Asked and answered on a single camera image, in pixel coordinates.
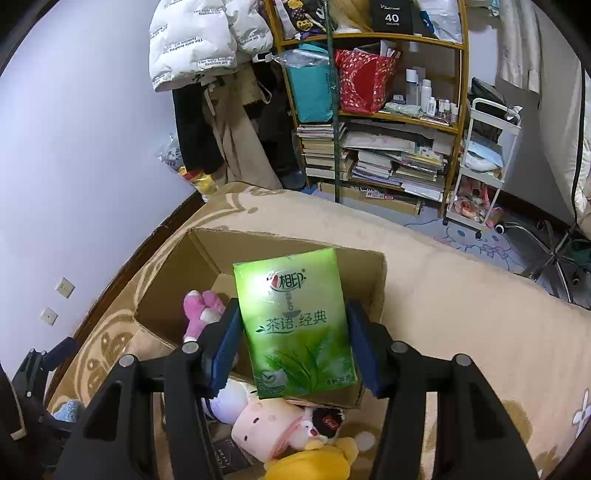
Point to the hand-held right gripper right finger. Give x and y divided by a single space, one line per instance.
364 350

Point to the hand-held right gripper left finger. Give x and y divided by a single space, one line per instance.
225 350

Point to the green tissue pack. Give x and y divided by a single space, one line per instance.
295 323

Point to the cardboard box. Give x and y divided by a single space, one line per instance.
184 281

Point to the white plush toy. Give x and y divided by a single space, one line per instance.
228 400

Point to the light pink plush toy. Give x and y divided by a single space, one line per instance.
272 427

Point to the beige patterned blanket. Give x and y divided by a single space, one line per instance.
452 323

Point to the yellow plush toy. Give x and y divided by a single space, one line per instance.
309 461

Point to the patterned blue rug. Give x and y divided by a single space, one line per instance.
485 240

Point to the stack of books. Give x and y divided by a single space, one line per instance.
374 161

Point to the beige coat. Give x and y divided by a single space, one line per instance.
235 134

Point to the black stand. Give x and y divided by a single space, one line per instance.
558 249

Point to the black coat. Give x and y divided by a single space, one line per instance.
194 129

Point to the white rolling cart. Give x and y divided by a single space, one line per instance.
482 152

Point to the group of white bottles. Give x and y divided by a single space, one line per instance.
429 94

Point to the teal bag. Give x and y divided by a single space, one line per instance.
311 90

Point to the red gift bag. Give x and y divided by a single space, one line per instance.
364 81

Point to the wooden bookshelf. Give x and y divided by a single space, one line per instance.
457 69

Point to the white puffer jacket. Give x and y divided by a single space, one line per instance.
198 37

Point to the black box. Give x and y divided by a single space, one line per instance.
392 16

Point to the curtain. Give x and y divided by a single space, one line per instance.
519 41

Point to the wall socket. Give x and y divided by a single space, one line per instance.
48 316
64 287

